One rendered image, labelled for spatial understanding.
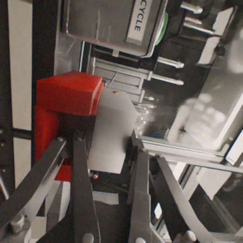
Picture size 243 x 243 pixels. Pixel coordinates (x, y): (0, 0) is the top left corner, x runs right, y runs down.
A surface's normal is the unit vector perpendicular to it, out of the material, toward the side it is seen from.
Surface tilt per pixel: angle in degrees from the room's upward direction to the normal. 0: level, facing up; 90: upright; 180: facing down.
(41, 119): 90
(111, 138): 90
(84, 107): 90
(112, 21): 90
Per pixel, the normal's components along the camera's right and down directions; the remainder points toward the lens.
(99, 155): 0.07, 0.39
